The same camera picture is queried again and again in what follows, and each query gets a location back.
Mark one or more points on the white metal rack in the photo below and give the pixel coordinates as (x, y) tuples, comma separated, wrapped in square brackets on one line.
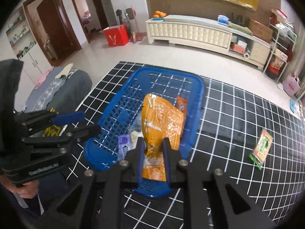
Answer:
[(274, 43)]

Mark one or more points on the dark wooden door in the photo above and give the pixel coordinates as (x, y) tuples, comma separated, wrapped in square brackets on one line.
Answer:
[(57, 26)]

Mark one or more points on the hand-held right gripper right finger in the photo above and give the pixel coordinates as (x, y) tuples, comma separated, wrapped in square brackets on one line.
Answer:
[(168, 152)]

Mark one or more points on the small orange snack packet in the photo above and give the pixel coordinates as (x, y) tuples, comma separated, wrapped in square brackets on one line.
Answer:
[(182, 105)]

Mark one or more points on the blue plastic basket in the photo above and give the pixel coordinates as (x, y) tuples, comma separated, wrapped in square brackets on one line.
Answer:
[(119, 105)]

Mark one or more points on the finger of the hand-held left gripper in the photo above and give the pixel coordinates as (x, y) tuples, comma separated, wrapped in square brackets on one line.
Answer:
[(83, 131), (69, 118)]

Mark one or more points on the green cushion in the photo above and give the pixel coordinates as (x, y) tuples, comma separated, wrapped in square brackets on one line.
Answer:
[(239, 28)]

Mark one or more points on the person's left hand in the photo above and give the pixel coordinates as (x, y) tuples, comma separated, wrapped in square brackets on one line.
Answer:
[(26, 189)]

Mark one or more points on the grey patterned cloth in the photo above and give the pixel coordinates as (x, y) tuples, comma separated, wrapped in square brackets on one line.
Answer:
[(47, 93)]

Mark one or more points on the plate of oranges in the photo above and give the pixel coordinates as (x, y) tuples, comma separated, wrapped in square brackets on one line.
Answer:
[(159, 14)]

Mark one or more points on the blue tissue box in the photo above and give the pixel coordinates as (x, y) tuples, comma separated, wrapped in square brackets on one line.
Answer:
[(223, 19)]

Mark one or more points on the black router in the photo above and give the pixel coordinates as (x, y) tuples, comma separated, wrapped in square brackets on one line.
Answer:
[(238, 18)]

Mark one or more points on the green beige snack packet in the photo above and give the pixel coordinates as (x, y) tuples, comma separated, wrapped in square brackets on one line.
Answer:
[(262, 148)]

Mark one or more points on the grey sofa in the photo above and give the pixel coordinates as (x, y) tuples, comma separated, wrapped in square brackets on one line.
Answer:
[(76, 85)]

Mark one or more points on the purple snack packet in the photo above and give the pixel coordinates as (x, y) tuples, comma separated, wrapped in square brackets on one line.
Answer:
[(124, 146)]

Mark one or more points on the white paper roll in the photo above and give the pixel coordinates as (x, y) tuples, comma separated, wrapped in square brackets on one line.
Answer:
[(246, 56)]

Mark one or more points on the pink bag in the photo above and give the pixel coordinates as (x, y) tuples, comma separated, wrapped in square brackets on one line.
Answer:
[(292, 85)]

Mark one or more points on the red paper bag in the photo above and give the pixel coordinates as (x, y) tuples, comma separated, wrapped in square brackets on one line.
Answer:
[(116, 35)]

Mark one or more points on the dark cloth with yellow print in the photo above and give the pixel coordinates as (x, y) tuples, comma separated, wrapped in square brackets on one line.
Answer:
[(51, 131)]

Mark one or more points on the cream cloth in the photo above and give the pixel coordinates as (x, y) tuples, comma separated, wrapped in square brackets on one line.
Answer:
[(64, 71)]

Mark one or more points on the large orange snack packet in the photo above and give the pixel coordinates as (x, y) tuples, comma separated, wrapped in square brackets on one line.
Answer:
[(162, 119)]

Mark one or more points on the person's blue trousers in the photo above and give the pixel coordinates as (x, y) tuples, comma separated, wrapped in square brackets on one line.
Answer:
[(54, 186)]

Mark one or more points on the pink cloth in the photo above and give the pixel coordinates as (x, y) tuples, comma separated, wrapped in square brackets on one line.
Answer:
[(44, 77)]

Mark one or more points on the dark wooden doorway frame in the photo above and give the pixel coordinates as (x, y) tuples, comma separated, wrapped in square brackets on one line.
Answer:
[(71, 4)]

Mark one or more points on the white wall cabinet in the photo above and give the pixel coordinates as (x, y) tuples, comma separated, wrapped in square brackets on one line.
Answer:
[(26, 47)]

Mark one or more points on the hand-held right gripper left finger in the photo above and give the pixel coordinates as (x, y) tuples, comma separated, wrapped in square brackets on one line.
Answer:
[(140, 157)]

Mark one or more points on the orange box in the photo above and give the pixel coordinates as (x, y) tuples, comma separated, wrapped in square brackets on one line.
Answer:
[(238, 48)]

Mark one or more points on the snack bag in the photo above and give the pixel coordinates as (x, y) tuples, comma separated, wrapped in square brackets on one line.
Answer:
[(276, 63)]

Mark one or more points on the cardboard box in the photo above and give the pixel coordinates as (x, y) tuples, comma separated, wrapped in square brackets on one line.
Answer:
[(261, 29)]

